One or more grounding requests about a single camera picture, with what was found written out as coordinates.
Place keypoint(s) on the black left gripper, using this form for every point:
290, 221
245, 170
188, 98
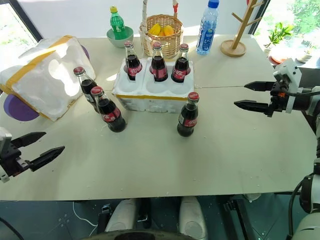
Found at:
11, 161

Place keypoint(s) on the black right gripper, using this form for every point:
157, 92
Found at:
279, 101

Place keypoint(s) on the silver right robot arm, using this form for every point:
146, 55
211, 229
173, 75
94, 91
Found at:
313, 102

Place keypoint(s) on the white foam lid yellow tape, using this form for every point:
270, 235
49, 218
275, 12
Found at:
37, 80

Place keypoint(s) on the glass cola bottle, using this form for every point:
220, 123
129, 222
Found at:
133, 66
86, 86
180, 68
111, 115
188, 120
158, 67

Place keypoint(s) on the white foam bottle tray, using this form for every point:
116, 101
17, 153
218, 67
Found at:
152, 96

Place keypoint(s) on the orange dish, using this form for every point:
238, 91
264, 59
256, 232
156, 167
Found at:
276, 59

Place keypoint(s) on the purple round disc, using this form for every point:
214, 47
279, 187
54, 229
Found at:
85, 53
20, 110

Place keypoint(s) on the wooden mug tree stand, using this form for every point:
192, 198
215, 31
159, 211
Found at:
236, 45

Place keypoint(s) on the green potted plant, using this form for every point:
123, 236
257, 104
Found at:
278, 33

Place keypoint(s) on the blue plastic water bottle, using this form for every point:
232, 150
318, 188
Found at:
207, 32

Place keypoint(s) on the white rounded robot leg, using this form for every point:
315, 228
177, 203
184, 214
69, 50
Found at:
122, 215
192, 215

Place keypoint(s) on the yellow fruit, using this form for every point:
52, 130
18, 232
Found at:
160, 30

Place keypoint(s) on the green bowl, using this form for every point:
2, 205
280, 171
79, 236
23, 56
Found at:
118, 42

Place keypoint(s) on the dark rounded robot torso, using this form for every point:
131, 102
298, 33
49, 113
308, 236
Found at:
145, 236

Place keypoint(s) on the green plastic soda bottle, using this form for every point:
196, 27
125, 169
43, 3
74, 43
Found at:
117, 23

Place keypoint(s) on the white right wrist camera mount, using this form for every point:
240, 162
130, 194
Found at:
290, 71

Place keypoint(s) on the black table leg frame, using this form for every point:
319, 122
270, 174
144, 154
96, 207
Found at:
238, 215

